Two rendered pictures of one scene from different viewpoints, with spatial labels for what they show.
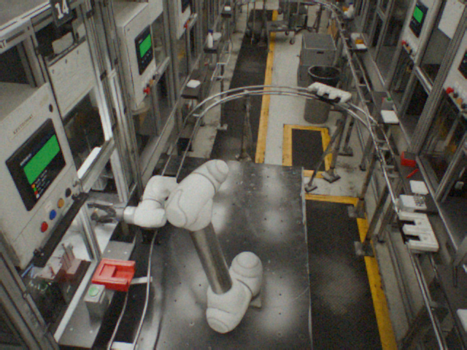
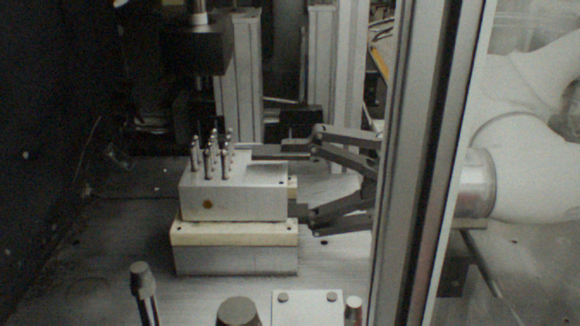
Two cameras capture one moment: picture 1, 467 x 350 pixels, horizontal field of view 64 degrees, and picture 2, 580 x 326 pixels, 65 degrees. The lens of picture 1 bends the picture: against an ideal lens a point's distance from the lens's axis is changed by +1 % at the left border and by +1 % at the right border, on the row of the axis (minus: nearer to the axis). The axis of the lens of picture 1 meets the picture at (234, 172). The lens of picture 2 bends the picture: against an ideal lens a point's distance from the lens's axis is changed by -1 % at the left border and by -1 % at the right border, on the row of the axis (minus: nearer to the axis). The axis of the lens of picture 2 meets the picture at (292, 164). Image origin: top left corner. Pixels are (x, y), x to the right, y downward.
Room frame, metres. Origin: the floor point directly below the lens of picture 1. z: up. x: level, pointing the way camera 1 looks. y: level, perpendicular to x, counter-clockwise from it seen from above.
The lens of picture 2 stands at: (0.88, 0.78, 1.31)
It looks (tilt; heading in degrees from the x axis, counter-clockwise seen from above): 29 degrees down; 355
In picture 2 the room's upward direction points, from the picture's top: straight up
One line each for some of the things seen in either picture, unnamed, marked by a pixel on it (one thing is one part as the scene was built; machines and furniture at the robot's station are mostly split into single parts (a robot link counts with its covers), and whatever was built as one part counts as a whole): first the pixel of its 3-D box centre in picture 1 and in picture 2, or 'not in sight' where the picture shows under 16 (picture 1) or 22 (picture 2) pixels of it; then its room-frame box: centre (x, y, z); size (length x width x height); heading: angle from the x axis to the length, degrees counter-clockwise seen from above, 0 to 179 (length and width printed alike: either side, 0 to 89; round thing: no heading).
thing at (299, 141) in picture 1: (307, 149); not in sight; (3.45, -0.81, 0.01); 1.00 x 0.55 x 0.01; 175
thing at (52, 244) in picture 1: (61, 224); not in sight; (0.94, 0.63, 1.37); 0.36 x 0.04 x 0.04; 175
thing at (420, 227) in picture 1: (413, 226); not in sight; (1.51, -1.04, 0.84); 0.37 x 0.14 x 0.10; 175
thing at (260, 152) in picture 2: not in sight; (280, 152); (1.37, 0.75, 1.05); 0.07 x 0.03 x 0.01; 85
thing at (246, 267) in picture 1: (246, 273); not in sight; (1.13, -0.08, 0.85); 0.18 x 0.16 x 0.22; 155
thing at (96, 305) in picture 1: (95, 300); not in sight; (0.88, 0.57, 0.97); 0.08 x 0.08 x 0.12; 85
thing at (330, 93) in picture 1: (328, 95); not in sight; (3.12, -0.83, 0.84); 0.37 x 0.14 x 0.10; 53
